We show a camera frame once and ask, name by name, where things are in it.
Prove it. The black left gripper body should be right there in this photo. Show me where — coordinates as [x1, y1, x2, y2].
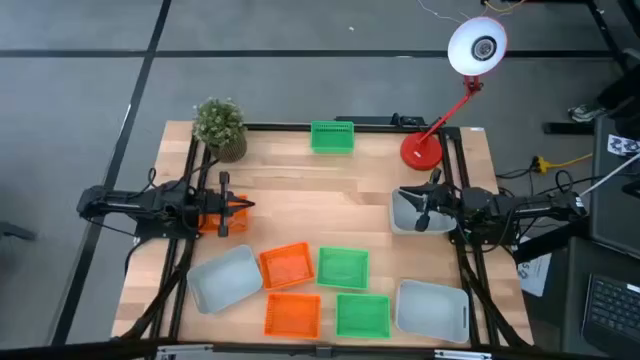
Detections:
[198, 171, 236, 238]

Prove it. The white paper sheet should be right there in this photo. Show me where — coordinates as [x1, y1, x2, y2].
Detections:
[516, 237, 553, 298]

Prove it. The person's leg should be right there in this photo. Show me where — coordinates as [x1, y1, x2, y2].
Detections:
[596, 47, 640, 141]

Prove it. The black aluminium table frame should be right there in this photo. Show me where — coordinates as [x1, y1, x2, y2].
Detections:
[112, 121, 534, 351]

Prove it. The white cable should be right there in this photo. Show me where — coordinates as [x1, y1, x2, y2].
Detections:
[579, 151, 640, 199]

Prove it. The black equipment case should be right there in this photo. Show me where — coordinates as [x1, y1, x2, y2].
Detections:
[588, 115, 640, 259]

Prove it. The black keyboard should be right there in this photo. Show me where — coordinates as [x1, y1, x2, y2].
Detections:
[581, 273, 640, 358]

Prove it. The small potted green plant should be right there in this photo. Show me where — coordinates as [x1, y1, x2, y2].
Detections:
[192, 96, 249, 164]

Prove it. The black power strip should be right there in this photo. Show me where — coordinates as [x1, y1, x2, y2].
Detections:
[333, 113, 427, 128]

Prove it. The black side desk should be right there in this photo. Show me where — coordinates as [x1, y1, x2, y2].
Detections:
[558, 236, 640, 360]

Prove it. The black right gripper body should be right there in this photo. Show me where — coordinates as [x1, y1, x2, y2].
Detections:
[415, 168, 465, 232]

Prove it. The grey plastic basket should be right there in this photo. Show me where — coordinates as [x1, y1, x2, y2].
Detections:
[388, 187, 459, 236]
[186, 244, 265, 315]
[395, 278, 471, 345]

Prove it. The black floor cable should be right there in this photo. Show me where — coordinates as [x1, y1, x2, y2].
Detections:
[494, 168, 607, 197]

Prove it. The black white printed sheet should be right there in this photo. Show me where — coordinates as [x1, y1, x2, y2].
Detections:
[606, 133, 640, 158]

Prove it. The green plastic mesh basket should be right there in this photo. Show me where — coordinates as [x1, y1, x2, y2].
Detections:
[315, 245, 371, 291]
[310, 120, 356, 155]
[335, 292, 392, 340]

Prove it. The silver metal bracket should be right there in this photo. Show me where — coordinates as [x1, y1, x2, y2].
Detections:
[433, 348, 494, 360]
[156, 343, 215, 360]

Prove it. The orange plastic mesh basket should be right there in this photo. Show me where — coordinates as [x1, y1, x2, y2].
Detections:
[263, 292, 323, 340]
[198, 193, 250, 235]
[258, 241, 317, 292]

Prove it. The black overhead crossbar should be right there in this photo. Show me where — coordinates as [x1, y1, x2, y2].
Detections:
[0, 338, 640, 360]

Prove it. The person's shoe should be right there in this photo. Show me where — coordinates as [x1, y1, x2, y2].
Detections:
[567, 102, 609, 124]

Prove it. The yellow plug with cable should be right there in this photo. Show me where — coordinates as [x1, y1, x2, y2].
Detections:
[531, 152, 594, 176]

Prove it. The dark left arm cable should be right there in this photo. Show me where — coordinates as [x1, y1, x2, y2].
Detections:
[188, 157, 222, 182]

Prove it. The red desk lamp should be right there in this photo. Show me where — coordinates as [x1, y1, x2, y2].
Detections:
[399, 15, 509, 172]

